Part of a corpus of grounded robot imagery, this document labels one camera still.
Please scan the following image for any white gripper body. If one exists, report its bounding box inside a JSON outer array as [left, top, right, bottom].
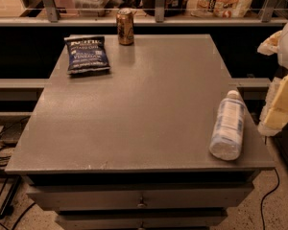
[[257, 22, 288, 69]]

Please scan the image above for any blue plastic water bottle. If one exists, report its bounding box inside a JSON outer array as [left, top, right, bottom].
[[209, 90, 246, 161]]

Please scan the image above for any orange soda can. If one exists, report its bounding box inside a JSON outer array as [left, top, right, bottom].
[[116, 8, 134, 45]]

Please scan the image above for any snack bag on shelf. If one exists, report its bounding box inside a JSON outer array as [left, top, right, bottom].
[[187, 0, 252, 18]]

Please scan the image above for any grey drawer cabinet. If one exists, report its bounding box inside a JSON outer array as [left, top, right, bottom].
[[7, 34, 274, 230]]

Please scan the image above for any round drawer knob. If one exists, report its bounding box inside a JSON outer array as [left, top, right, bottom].
[[137, 198, 147, 209]]

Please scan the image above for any blue chip bag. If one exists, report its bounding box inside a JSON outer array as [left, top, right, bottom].
[[64, 35, 110, 75]]

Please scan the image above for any dark box on floor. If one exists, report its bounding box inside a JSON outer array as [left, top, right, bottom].
[[0, 123, 24, 146]]

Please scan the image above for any black cable right floor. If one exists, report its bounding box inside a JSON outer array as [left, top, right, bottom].
[[259, 168, 281, 230]]

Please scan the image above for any grey metal shelf rail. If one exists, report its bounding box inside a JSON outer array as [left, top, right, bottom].
[[0, 0, 288, 27]]

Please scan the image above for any black cables left floor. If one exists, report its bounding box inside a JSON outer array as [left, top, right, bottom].
[[0, 116, 36, 230]]

